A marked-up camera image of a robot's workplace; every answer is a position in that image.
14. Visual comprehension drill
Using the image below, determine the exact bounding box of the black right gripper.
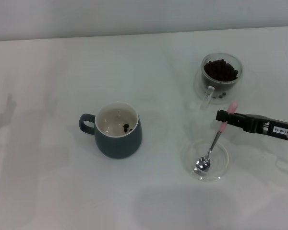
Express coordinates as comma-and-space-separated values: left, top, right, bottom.
216, 110, 288, 144

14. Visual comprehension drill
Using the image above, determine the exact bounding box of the pink-handled metal spoon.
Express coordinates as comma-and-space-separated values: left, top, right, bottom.
193, 102, 239, 173

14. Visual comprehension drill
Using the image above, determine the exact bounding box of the dark teal ceramic mug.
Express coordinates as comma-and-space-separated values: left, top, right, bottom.
79, 102, 143, 159

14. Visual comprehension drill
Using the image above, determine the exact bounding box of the double-walled glass cup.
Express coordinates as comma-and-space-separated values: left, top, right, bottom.
193, 52, 243, 110

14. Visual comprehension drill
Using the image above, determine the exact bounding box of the pile of coffee beans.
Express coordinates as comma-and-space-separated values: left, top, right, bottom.
203, 59, 240, 82

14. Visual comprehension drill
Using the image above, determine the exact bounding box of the clear round glass dish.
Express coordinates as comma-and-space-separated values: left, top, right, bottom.
181, 139, 230, 183

